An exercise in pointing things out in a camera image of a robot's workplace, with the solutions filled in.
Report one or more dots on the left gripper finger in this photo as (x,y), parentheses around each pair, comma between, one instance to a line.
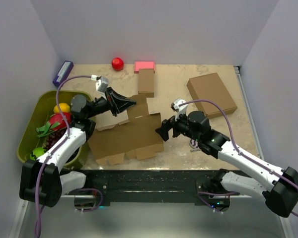
(113,95)
(121,104)

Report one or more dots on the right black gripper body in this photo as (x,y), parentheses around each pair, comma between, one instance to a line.
(181,126)

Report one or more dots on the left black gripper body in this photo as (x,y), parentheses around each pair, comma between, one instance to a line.
(100,106)

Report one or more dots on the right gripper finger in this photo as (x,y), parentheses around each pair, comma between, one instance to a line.
(168,123)
(163,132)

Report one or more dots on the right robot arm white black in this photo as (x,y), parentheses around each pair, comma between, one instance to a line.
(276,186)

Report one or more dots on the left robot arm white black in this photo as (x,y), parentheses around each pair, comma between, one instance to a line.
(41,180)

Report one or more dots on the small folded cardboard box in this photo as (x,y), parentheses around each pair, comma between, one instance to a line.
(146,82)

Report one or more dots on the purple rectangular box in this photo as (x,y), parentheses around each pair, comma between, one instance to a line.
(63,73)

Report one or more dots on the large folded cardboard box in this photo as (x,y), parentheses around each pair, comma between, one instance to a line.
(211,87)

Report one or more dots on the purple black striped sponge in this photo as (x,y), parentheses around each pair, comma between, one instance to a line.
(194,145)

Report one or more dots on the red apple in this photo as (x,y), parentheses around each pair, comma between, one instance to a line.
(117,64)

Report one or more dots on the yellow orange mango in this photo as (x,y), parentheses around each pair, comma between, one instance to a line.
(64,107)

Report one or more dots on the pink sticky note block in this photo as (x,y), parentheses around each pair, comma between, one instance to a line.
(143,65)

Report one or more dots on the red dragon fruit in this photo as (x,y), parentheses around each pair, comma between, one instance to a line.
(56,122)

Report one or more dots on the dark purple grapes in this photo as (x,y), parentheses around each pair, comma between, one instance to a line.
(53,138)

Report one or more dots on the olive green plastic bin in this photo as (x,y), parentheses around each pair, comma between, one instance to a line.
(42,112)

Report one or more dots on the green striped watermelon toy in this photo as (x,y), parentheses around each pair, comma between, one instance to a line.
(37,152)

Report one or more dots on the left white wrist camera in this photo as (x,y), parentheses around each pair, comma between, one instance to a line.
(101,83)

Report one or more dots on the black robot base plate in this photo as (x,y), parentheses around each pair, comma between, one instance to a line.
(147,186)

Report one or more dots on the aluminium frame rail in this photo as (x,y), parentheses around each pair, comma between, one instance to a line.
(255,135)

